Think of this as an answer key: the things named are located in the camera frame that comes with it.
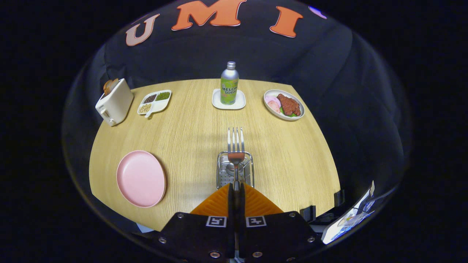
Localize white divided snack dish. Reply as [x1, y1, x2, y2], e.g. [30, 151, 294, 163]
[137, 90, 172, 118]

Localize white oval food plate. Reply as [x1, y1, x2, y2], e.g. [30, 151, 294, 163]
[263, 89, 305, 121]

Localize green soda bottle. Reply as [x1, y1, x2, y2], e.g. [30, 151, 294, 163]
[220, 61, 239, 105]

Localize pink round plate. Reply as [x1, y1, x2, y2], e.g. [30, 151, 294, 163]
[116, 150, 167, 208]

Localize brown toast slice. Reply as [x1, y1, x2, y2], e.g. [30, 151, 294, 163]
[103, 78, 119, 96]

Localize white printed paper sheet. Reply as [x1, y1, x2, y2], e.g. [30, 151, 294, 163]
[322, 181, 375, 244]

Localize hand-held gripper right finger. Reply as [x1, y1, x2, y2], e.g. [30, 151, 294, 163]
[239, 183, 324, 262]

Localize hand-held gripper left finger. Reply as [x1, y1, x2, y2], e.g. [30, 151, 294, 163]
[157, 183, 235, 262]

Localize white square coaster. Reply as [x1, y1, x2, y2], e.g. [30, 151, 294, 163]
[212, 88, 246, 110]

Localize perforated metal basket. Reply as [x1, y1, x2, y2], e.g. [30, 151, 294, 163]
[216, 151, 254, 190]

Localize brown fried meat piece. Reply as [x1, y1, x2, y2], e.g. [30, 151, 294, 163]
[277, 94, 301, 117]

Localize cream toaster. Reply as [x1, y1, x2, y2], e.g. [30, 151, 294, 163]
[95, 79, 134, 127]

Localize metal fork with wooden handle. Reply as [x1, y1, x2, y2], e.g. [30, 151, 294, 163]
[227, 127, 245, 192]

